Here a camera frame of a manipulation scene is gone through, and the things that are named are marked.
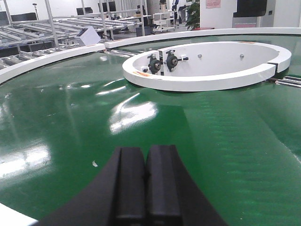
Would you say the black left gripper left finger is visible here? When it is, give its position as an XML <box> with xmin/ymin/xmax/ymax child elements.
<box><xmin>36</xmin><ymin>147</ymin><xmax>146</xmax><ymax>226</ymax></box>

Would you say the green potted plant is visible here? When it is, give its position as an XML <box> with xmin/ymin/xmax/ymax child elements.
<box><xmin>186</xmin><ymin>0</ymin><xmax>200</xmax><ymax>30</ymax></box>

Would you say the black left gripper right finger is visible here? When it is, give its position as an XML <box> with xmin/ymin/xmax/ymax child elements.
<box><xmin>146</xmin><ymin>145</ymin><xmax>227</xmax><ymax>226</ymax></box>

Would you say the white inner conveyor ring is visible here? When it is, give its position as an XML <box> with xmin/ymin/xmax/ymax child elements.
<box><xmin>121</xmin><ymin>41</ymin><xmax>292</xmax><ymax>92</ymax></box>

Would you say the round white green conveyor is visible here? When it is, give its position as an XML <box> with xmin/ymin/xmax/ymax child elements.
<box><xmin>0</xmin><ymin>27</ymin><xmax>301</xmax><ymax>226</ymax></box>

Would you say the metal roller conveyor rack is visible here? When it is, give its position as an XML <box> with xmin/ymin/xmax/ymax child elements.
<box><xmin>0</xmin><ymin>0</ymin><xmax>147</xmax><ymax>69</ymax></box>

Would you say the white box on rack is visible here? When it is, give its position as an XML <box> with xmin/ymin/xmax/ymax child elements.
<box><xmin>75</xmin><ymin>26</ymin><xmax>101</xmax><ymax>46</ymax></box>

